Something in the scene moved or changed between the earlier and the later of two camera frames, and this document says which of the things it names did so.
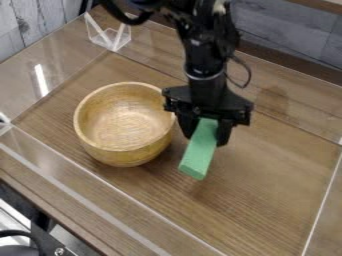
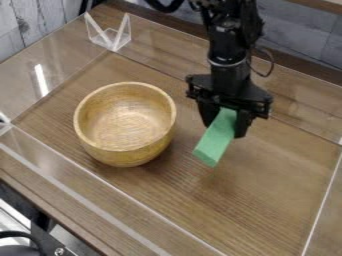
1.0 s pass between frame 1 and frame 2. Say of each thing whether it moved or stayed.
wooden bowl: stayed
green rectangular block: moved
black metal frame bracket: stayed
